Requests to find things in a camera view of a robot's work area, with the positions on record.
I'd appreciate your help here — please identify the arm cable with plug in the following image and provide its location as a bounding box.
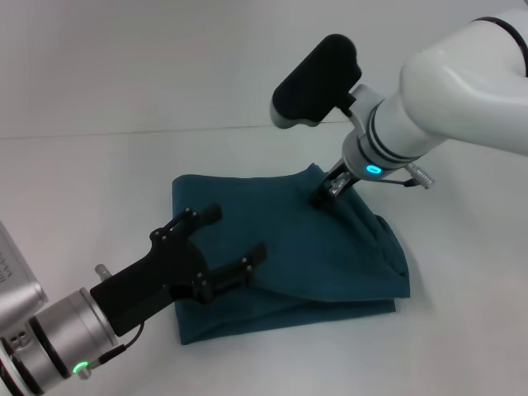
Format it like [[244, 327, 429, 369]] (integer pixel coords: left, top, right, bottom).
[[379, 162, 437, 191], [75, 263, 146, 369]]

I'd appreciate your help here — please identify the right arm cable with plug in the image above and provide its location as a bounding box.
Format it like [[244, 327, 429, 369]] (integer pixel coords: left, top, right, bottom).
[[379, 162, 437, 191]]

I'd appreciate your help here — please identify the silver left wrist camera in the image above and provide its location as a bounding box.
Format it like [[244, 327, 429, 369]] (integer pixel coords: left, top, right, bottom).
[[0, 221, 47, 331]]

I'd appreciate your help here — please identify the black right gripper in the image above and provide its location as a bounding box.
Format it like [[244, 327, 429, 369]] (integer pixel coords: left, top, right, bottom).
[[309, 159, 361, 209]]

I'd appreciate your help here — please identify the left arm cable with plug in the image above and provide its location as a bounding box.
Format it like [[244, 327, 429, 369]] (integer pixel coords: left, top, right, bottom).
[[75, 263, 146, 369]]

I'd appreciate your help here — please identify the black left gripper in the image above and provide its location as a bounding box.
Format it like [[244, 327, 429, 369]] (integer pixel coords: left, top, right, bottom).
[[89, 202, 268, 338]]

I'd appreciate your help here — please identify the teal T-shirt with FREE print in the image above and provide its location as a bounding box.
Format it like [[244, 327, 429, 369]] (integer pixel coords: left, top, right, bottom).
[[171, 163, 413, 347]]

